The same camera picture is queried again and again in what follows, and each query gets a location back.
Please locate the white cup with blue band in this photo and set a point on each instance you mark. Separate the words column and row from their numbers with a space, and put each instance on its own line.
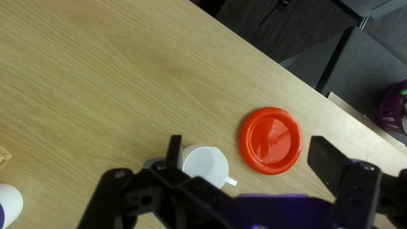
column 7, row 205

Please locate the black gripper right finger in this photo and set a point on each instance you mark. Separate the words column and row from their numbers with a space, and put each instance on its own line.
column 351, row 182

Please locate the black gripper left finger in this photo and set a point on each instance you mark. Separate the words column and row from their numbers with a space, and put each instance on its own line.
column 169, row 193

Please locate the white mug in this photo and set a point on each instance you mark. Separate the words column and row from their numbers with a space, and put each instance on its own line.
column 204, row 166

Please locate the orange plate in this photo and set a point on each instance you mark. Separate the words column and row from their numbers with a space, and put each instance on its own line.
column 269, row 140

